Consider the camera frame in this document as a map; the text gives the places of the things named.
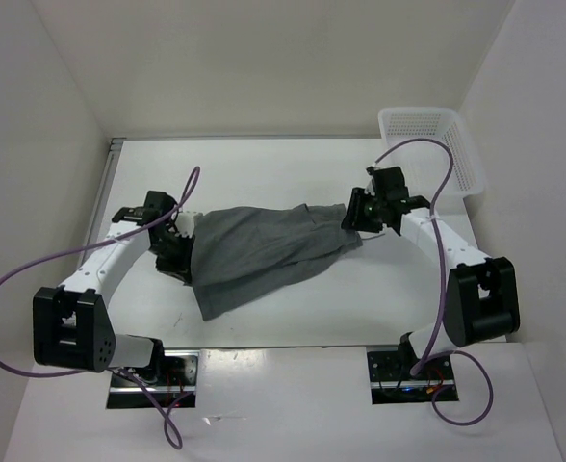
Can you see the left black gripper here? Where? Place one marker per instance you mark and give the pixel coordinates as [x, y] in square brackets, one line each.
[182, 267]

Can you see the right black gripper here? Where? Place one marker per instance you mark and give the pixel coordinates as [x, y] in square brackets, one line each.
[354, 215]

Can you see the grey shorts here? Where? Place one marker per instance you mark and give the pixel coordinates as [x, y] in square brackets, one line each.
[242, 254]

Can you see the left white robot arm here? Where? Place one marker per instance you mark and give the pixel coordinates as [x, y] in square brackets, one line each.
[71, 324]

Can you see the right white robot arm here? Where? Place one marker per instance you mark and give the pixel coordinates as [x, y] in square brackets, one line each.
[478, 298]

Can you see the white plastic basket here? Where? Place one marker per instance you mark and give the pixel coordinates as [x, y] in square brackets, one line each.
[441, 141]

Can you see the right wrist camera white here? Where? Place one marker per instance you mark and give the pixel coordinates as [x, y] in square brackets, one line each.
[370, 180]

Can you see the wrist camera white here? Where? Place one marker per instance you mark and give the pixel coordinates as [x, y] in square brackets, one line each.
[185, 223]
[370, 180]

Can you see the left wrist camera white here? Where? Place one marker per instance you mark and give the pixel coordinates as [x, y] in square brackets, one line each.
[185, 223]

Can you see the aluminium table frame rail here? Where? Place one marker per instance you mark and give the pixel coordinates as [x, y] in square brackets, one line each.
[104, 188]

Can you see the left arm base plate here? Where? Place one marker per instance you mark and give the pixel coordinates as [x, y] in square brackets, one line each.
[174, 383]

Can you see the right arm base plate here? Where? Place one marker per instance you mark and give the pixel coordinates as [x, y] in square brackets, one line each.
[391, 382]

